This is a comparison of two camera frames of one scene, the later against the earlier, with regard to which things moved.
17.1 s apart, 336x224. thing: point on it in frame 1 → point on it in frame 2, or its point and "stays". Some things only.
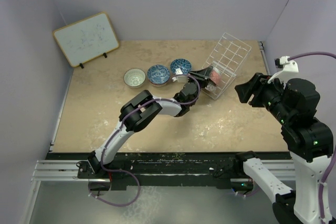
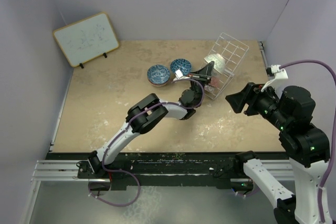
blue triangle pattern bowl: x=184 y=65 stays
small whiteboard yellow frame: x=87 y=39 stays
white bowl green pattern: x=134 y=77 → x=219 y=62
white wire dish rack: x=227 y=57 stays
